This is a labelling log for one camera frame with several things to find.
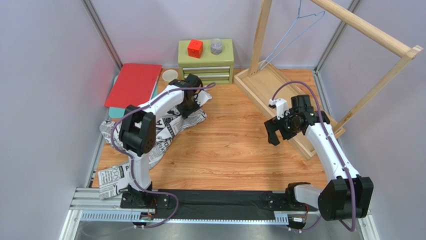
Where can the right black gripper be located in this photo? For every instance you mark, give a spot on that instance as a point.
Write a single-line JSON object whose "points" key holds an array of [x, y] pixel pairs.
{"points": [[277, 125]]}

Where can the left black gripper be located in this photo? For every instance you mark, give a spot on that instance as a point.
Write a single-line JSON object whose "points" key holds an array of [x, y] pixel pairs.
{"points": [[185, 113]]}

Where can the newspaper print trousers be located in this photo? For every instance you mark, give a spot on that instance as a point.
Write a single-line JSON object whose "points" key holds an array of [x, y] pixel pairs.
{"points": [[114, 180]]}

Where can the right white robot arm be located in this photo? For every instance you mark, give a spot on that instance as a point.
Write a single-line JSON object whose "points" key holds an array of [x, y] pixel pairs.
{"points": [[347, 194]]}

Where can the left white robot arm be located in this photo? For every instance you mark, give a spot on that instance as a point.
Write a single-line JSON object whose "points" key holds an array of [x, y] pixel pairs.
{"points": [[138, 135]]}

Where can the yellow mug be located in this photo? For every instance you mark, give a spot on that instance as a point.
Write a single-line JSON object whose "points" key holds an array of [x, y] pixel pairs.
{"points": [[169, 75]]}

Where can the green drawer cabinet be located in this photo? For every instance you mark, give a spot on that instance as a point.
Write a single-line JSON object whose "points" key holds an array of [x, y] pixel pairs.
{"points": [[209, 67]]}

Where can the red cube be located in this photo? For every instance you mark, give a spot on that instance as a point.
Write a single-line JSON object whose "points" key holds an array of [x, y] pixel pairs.
{"points": [[195, 48]]}

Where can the red board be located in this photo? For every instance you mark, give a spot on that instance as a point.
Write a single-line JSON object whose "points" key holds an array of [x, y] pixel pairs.
{"points": [[134, 85]]}

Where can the clear glass jar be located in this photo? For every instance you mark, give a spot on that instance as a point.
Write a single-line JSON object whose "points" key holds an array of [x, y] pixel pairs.
{"points": [[216, 46]]}

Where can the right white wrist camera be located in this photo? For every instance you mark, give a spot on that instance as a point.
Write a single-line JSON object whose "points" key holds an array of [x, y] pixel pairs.
{"points": [[280, 105]]}

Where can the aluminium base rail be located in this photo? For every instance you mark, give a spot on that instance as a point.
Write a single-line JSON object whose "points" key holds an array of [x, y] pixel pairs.
{"points": [[90, 218]]}

